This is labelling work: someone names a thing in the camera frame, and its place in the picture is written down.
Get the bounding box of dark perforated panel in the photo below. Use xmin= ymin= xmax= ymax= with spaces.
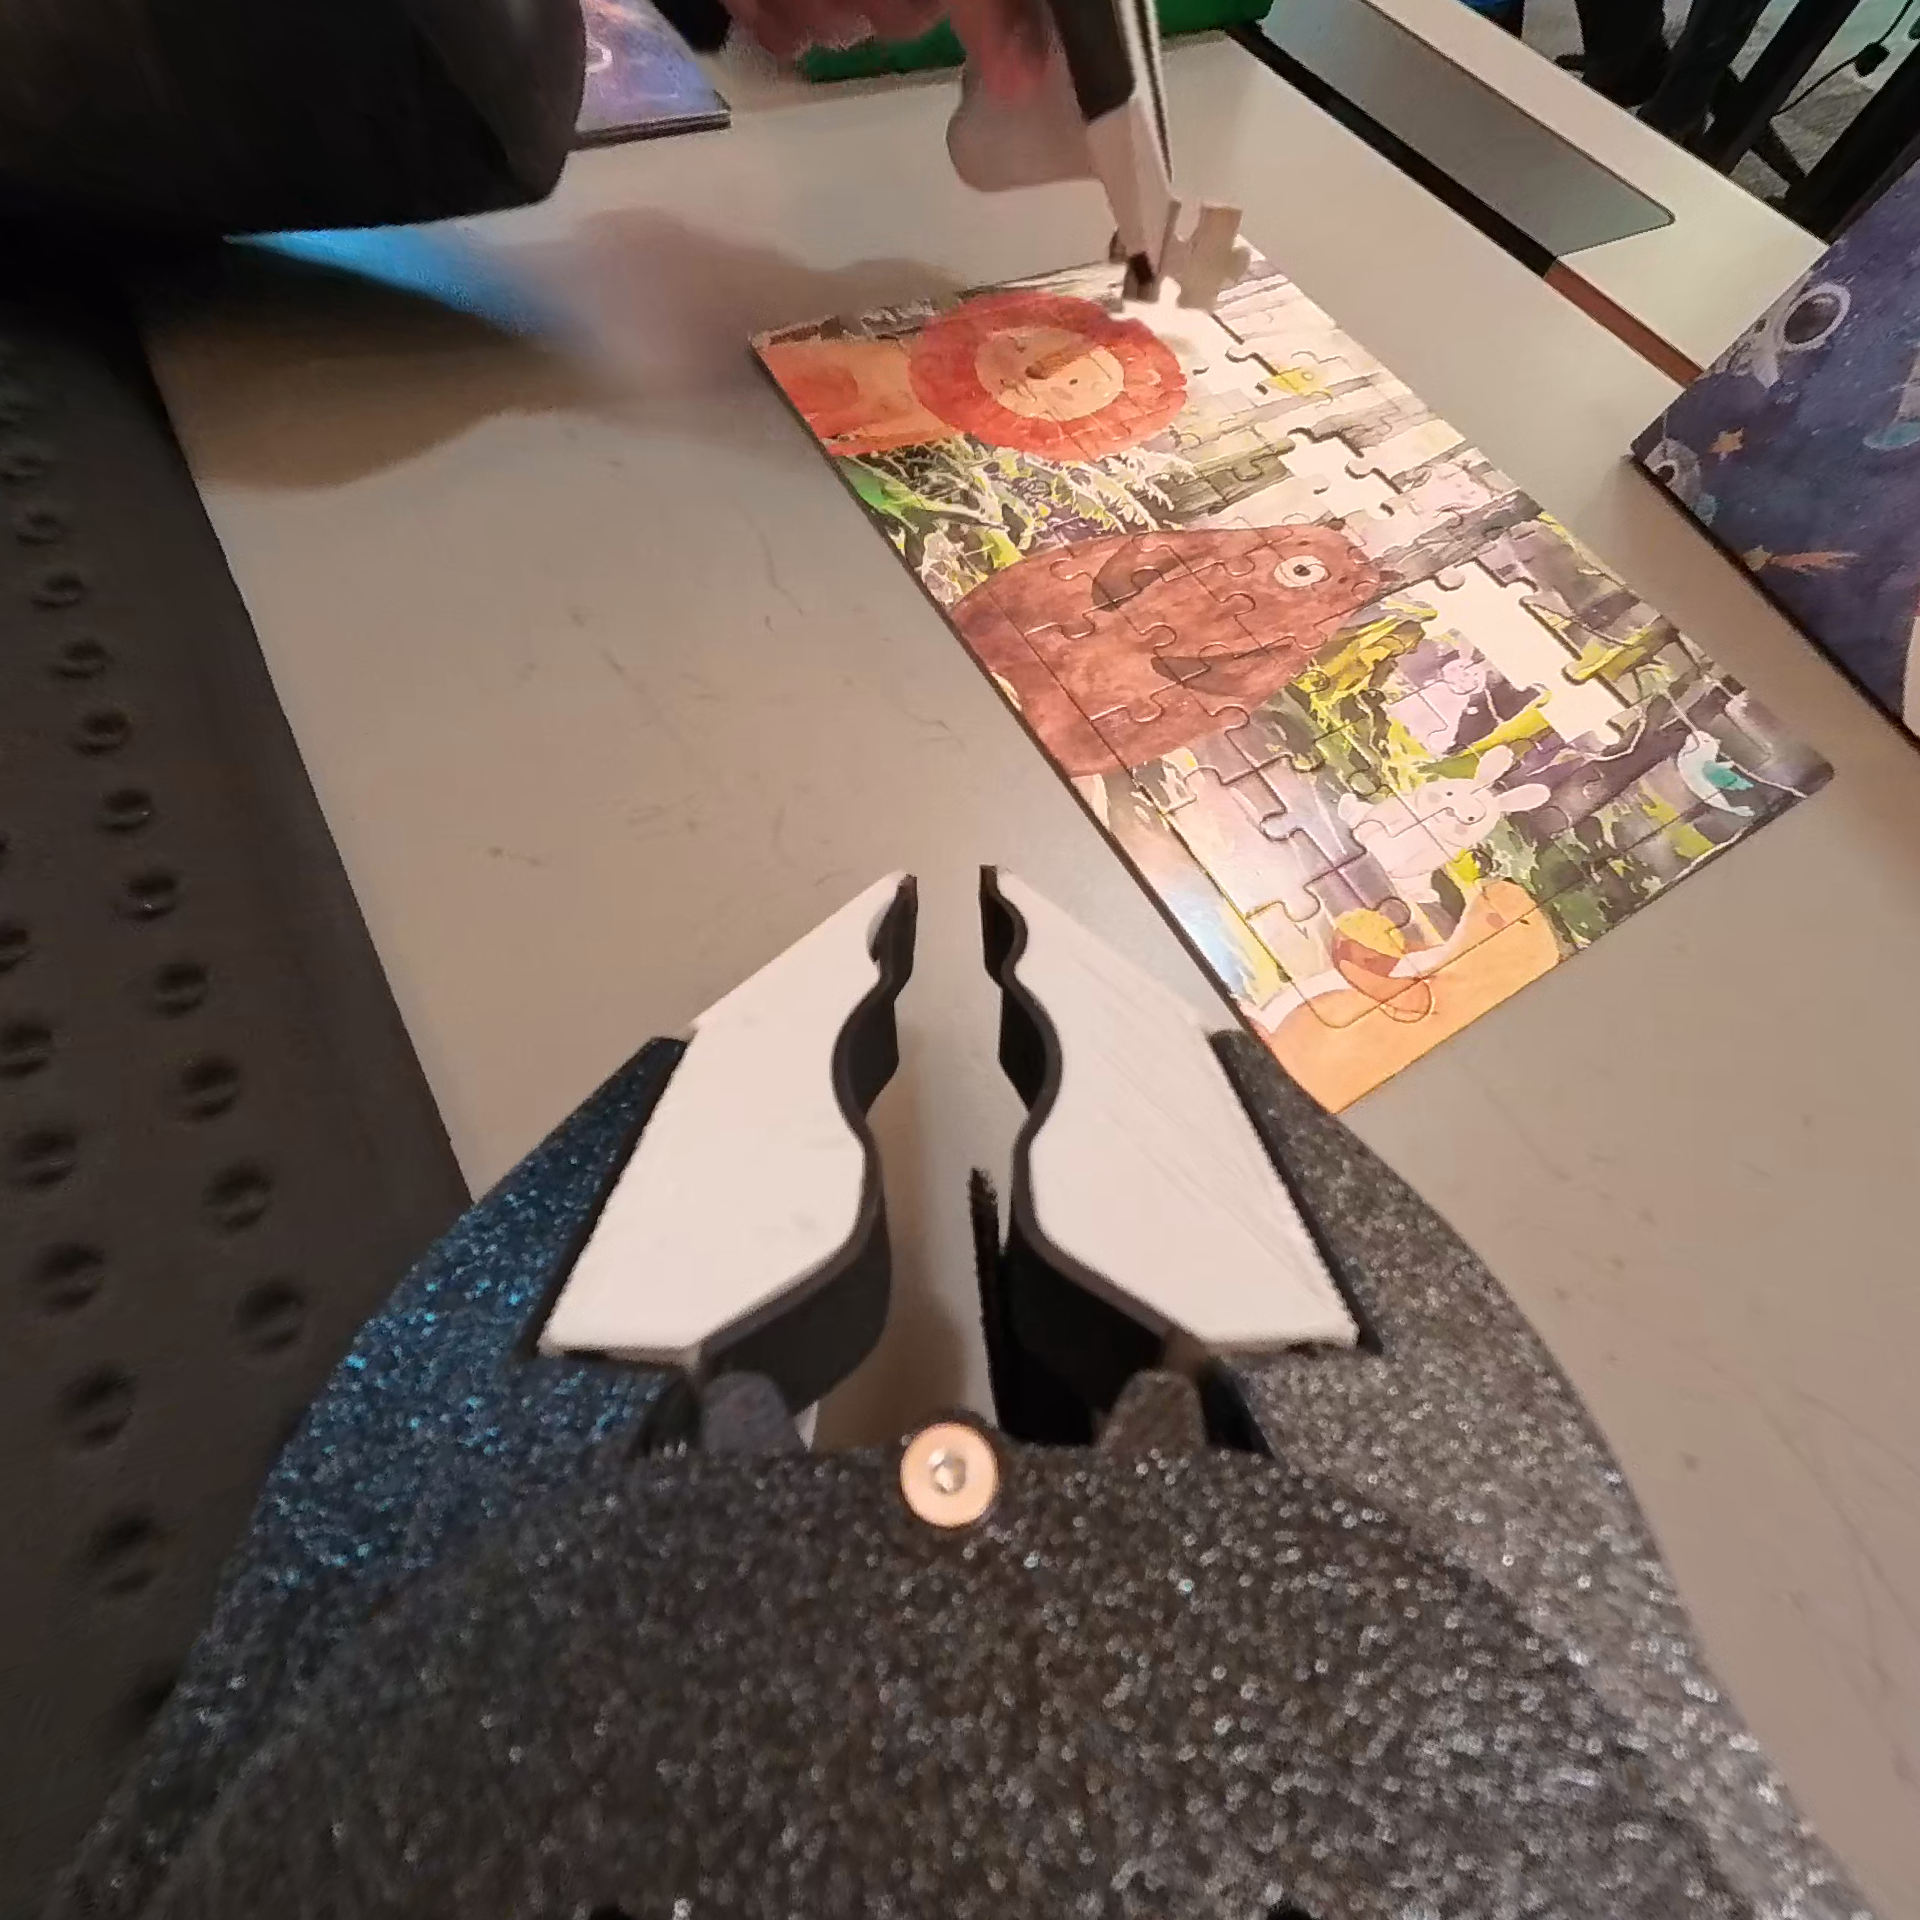
xmin=0 ymin=300 xmax=472 ymax=1920

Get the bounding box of person's left hand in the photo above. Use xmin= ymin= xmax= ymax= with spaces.
xmin=736 ymin=0 xmax=1057 ymax=99

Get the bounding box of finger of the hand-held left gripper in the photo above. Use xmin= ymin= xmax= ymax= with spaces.
xmin=1125 ymin=0 xmax=1182 ymax=249
xmin=1084 ymin=112 xmax=1162 ymax=296

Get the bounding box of dark blue illustrated puzzle box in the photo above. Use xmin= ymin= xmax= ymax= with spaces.
xmin=1632 ymin=194 xmax=1920 ymax=746

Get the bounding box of forest animal jigsaw puzzle board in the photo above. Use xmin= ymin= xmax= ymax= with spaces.
xmin=749 ymin=256 xmax=1834 ymax=1116

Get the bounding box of large white grey puzzle piece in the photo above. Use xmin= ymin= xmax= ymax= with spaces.
xmin=1117 ymin=200 xmax=1248 ymax=313

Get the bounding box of green plastic bin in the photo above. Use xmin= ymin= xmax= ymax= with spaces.
xmin=796 ymin=0 xmax=1277 ymax=85

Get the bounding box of person's left forearm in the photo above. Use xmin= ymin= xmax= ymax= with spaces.
xmin=0 ymin=0 xmax=588 ymax=256

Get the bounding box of light blue board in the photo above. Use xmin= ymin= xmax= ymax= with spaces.
xmin=576 ymin=0 xmax=730 ymax=146

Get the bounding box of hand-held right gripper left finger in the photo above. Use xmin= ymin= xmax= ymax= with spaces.
xmin=538 ymin=874 xmax=920 ymax=1367

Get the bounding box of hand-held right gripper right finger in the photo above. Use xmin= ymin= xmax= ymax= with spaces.
xmin=977 ymin=866 xmax=1365 ymax=1360

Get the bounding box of grey desk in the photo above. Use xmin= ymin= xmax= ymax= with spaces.
xmin=142 ymin=31 xmax=1920 ymax=1920

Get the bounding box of dark grey desk flap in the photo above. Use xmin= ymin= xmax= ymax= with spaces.
xmin=1246 ymin=0 xmax=1678 ymax=289

